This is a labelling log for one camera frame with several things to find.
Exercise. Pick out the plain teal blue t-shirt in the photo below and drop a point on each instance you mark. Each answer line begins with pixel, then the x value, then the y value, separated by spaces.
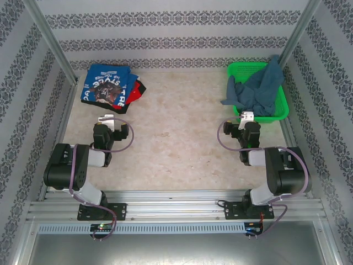
pixel 264 82

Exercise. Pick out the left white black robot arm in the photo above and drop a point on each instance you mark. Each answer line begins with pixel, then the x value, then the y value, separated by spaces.
pixel 58 171

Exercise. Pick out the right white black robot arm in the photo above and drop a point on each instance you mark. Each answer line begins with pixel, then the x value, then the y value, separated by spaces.
pixel 289 176

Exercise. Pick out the red folded t-shirt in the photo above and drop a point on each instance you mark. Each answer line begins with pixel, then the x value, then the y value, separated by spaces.
pixel 135 94

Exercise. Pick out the green plastic basket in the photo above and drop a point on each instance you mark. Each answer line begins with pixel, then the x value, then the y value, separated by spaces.
pixel 281 96

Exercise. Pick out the blue printed folded t-shirt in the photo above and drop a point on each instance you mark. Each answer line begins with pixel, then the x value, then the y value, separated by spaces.
pixel 104 80

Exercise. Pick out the black folded t-shirt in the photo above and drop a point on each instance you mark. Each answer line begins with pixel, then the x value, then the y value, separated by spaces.
pixel 142 88

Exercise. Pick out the brushed metal panel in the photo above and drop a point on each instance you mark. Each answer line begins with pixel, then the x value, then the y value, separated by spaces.
pixel 176 251

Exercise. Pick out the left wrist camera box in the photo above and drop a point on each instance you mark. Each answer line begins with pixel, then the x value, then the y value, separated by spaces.
pixel 109 120

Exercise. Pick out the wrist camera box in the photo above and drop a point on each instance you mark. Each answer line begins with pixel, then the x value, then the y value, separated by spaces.
pixel 246 117
pixel 109 120

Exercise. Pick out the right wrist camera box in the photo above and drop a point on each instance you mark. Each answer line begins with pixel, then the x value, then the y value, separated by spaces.
pixel 246 117

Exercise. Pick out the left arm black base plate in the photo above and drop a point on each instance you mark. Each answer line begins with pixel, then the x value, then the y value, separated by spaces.
pixel 118 211

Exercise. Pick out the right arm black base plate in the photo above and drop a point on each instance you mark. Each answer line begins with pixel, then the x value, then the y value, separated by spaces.
pixel 234 211

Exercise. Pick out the aluminium mounting rail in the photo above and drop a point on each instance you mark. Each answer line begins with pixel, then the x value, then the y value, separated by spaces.
pixel 176 205

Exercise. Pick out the aluminium frame post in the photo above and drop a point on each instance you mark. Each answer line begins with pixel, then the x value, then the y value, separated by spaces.
pixel 52 41
pixel 299 30

